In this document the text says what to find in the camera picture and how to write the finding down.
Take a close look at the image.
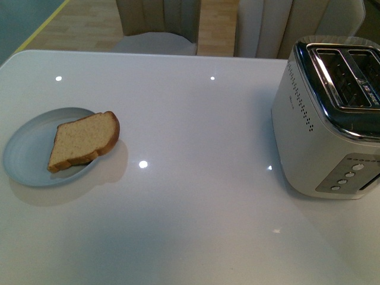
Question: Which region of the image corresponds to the slice of brown bread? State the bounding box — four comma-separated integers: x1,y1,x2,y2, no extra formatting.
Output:
47,111,120,173

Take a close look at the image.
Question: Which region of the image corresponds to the white chrome two-slot toaster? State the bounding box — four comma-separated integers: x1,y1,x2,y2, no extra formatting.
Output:
271,36,379,200

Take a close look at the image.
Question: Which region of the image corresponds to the beige upholstered chair left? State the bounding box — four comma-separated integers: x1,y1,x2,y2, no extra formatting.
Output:
112,0,201,55

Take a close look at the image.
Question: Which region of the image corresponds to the beige upholstered chair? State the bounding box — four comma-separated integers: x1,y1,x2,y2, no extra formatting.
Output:
234,1,366,59
112,0,201,55

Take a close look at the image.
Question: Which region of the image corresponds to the beige upholstered chair right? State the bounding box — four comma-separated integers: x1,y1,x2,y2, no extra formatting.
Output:
234,1,366,59

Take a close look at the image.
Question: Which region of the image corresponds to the light blue round plate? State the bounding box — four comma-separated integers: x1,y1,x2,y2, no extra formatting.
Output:
2,107,96,188

